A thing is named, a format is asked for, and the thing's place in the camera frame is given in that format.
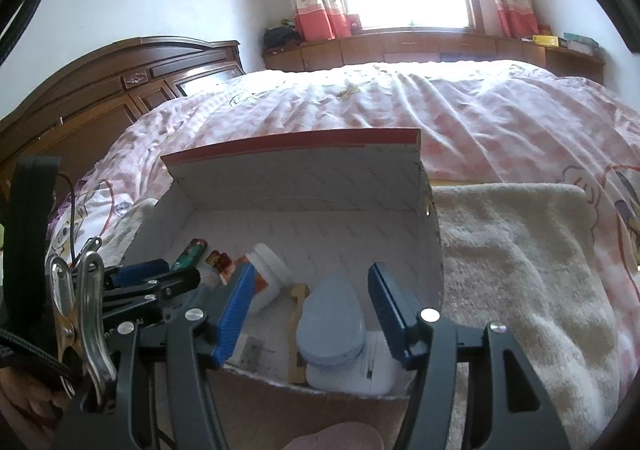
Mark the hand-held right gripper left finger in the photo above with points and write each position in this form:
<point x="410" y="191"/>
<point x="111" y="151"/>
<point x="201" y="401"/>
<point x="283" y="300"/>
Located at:
<point x="235" y="315"/>

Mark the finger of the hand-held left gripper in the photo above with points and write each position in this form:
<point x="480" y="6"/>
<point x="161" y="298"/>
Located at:
<point x="175" y="282"/>
<point x="142" y="272"/>

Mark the light blue oval brush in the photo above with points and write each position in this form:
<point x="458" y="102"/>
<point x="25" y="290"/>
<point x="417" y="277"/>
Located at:
<point x="330" y="320"/>

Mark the stack of books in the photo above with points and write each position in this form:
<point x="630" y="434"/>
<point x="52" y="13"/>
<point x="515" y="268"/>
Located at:
<point x="580" y="44"/>

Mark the notched wooden block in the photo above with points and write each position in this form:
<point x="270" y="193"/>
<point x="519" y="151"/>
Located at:
<point x="300" y="295"/>

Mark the white bottle with orange label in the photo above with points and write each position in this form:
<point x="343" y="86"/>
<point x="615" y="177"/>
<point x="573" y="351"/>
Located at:
<point x="270" y="270"/>

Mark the dark wooden headboard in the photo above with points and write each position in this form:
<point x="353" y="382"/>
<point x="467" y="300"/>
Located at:
<point x="100" y="95"/>

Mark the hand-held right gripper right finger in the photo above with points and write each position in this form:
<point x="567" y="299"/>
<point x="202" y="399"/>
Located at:
<point x="395" y="320"/>

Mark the yellow book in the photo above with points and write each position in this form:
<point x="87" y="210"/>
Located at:
<point x="546" y="40"/>

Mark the dark bag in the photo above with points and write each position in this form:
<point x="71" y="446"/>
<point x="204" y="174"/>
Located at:
<point x="280" y="37"/>

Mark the metal carabiner clip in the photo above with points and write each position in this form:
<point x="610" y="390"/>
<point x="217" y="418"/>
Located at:
<point x="90" y="320"/>
<point x="90" y="247"/>

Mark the pink printed quilt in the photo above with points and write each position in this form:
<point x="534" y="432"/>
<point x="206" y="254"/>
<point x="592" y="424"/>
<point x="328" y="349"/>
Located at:
<point x="400" y="100"/>

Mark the small white container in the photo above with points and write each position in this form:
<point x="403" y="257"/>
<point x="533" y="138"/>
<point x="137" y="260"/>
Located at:
<point x="350" y="375"/>

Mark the person's left hand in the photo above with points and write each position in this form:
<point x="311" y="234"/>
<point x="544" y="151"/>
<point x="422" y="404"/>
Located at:
<point x="30" y="397"/>

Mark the beige towel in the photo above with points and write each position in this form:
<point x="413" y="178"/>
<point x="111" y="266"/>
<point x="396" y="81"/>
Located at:
<point x="525" y="305"/>

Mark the red cardboard box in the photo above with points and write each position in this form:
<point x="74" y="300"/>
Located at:
<point x="300" y="180"/>

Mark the green printed tube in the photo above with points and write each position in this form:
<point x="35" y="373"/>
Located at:
<point x="192" y="252"/>

